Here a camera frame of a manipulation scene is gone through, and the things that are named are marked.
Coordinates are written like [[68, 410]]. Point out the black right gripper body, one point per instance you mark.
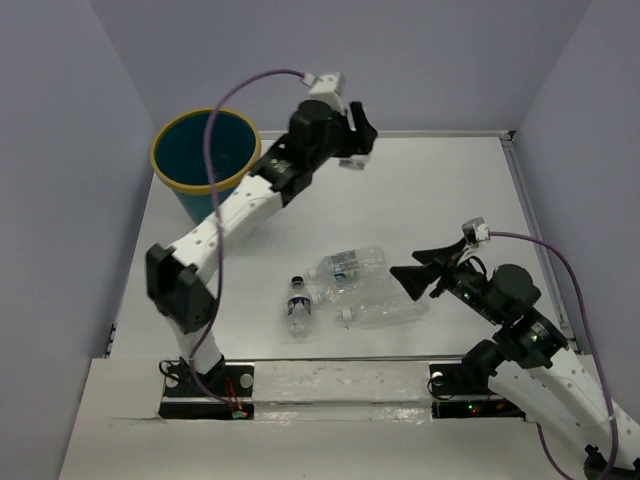
[[463, 282]]

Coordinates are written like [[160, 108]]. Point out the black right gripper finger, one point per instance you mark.
[[442, 255], [416, 279]]

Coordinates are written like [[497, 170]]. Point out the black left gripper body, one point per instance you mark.
[[343, 142]]

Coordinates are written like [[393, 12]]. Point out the clear wide-mouth plastic jar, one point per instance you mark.
[[355, 162]]

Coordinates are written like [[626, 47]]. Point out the clear bottle green white label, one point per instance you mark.
[[349, 265]]

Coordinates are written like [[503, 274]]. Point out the small bottle black cap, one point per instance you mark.
[[299, 315]]

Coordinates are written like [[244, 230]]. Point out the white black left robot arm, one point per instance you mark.
[[177, 277]]

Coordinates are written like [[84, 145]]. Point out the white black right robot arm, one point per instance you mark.
[[528, 361]]

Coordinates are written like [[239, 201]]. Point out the teal bin yellow rim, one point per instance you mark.
[[177, 157]]

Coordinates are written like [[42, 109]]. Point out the clear bottle white cap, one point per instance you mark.
[[377, 312]]

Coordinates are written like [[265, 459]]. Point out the crushed clear plastic bottle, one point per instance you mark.
[[338, 294]]

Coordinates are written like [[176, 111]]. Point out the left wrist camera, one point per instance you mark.
[[326, 88]]

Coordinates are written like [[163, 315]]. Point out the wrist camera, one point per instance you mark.
[[476, 234], [326, 88]]

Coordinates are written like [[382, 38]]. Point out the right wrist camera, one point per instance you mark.
[[476, 234]]

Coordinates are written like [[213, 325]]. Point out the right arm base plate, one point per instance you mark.
[[457, 394]]

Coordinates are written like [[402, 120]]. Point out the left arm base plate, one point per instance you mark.
[[226, 394]]

